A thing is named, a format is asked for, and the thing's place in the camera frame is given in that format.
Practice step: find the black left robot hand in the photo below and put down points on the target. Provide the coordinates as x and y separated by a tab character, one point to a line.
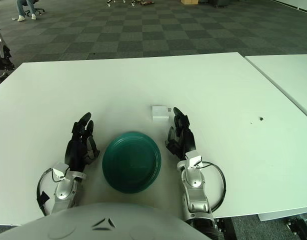
74	150

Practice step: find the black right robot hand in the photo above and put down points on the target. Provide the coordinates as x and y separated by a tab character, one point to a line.
186	140

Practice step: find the white square charger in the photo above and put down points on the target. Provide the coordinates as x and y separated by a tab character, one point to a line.
159	113

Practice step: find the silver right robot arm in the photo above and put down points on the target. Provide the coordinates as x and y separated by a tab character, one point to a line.
193	182

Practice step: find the dark green round plate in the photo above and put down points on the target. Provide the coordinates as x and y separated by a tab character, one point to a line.
131	162

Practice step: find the grey robot torso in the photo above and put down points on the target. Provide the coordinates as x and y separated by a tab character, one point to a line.
93	225

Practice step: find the white neighbouring table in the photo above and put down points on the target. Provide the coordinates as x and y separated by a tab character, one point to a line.
293	75

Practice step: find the brown cardboard box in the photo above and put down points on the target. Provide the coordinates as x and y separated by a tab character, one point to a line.
189	2

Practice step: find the black case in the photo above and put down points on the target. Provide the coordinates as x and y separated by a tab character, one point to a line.
221	2

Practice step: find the small floor clutter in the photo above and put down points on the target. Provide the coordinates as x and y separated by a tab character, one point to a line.
143	3

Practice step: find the black swivel chair base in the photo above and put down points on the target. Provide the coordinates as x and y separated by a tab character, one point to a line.
39	10

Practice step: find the person's legs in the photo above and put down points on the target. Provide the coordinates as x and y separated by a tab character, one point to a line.
20	7

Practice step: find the chair base with white casters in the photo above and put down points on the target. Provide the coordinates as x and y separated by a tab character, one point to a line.
108	1

